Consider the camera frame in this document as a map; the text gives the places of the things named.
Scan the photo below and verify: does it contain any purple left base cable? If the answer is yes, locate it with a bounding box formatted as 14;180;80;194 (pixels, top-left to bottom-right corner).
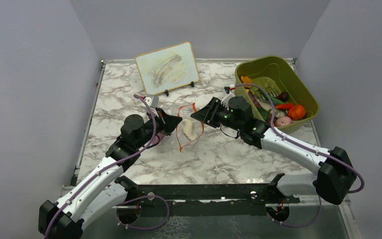
116;193;171;231

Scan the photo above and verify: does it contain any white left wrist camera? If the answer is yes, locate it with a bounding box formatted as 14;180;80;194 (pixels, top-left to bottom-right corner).
143;95;159;108

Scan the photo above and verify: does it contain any red toy chili pepper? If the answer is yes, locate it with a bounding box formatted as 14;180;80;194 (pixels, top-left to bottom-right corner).
275;103;295;111

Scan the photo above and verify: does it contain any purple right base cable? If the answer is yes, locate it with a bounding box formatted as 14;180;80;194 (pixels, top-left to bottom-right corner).
266;198;323;228

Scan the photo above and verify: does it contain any clear zip bag orange zipper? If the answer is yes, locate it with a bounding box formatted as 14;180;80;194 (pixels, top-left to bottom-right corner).
175;103;204;152

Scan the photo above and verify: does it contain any orange toy pumpkin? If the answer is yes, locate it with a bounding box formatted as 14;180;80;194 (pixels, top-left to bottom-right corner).
287;105;306;121

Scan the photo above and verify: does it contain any dark maroon toy plum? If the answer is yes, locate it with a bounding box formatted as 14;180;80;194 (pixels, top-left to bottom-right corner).
276;92;289;102

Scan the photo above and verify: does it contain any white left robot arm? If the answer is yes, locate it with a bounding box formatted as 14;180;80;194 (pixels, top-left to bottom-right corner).
38;108;183;239

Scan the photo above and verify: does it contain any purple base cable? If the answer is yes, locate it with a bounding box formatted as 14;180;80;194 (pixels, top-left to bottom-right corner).
266;198;323;228
116;193;171;231

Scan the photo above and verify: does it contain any yellow framed whiteboard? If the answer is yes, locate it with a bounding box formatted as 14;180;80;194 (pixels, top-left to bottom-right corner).
135;42;200;95

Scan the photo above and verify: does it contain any white toy mushroom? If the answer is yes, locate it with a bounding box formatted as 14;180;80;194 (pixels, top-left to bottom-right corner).
182;119;197;141

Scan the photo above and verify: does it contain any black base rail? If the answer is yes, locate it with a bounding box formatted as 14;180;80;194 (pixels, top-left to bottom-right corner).
116;183;300;223

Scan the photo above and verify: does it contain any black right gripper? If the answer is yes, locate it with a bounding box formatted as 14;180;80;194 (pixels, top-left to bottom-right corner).
191;97;242;132

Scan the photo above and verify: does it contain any orange yellow toy pepper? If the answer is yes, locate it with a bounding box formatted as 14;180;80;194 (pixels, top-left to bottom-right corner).
241;76;253;89

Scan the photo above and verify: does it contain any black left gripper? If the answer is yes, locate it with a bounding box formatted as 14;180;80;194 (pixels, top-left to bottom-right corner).
136;107;183;149

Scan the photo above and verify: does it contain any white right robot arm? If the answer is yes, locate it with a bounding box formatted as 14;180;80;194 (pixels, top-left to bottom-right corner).
191;97;358;205

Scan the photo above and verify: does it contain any pink toy onion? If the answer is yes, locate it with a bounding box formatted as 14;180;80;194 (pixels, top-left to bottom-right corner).
275;116;293;127

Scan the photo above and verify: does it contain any olive green plastic bin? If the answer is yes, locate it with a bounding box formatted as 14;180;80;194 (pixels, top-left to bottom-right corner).
235;56;320;133

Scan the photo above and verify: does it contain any green toy cucumber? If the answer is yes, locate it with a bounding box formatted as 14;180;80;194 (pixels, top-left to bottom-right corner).
260;91;285;106

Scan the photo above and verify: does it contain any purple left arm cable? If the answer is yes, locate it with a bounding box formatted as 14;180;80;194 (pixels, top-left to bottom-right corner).
44;94;159;239

